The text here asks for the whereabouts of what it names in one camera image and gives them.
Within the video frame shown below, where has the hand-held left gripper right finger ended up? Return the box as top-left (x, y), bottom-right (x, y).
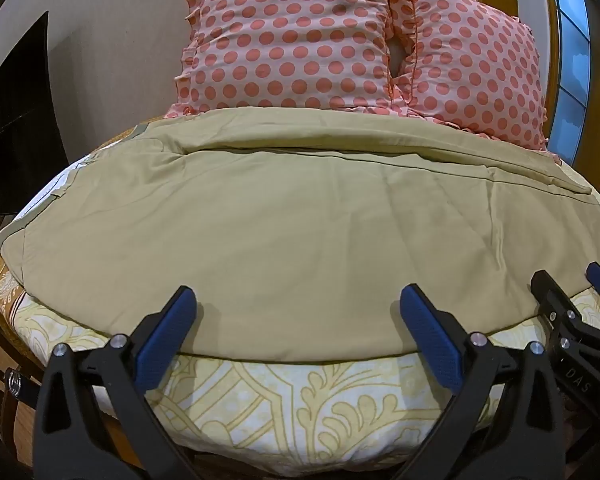
top-left (390, 283), bottom-right (566, 480)

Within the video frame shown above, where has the window with yellow frame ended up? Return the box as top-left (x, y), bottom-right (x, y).
top-left (540, 0), bottom-right (600, 176)

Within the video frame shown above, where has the cream yellow patterned bed sheet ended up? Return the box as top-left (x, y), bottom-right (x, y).
top-left (7, 125), bottom-right (600, 477)

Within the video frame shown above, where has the pink polka dot pillow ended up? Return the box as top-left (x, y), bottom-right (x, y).
top-left (164, 0), bottom-right (417, 122)
top-left (394, 0), bottom-right (554, 154)

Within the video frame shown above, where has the orange patterned mattress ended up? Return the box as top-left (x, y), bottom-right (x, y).
top-left (0, 247), bottom-right (37, 332)

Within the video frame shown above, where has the tan blanket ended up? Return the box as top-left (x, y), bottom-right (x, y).
top-left (0, 108), bottom-right (600, 364)

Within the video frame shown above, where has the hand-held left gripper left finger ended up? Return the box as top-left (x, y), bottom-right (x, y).
top-left (35, 285), bottom-right (199, 480)

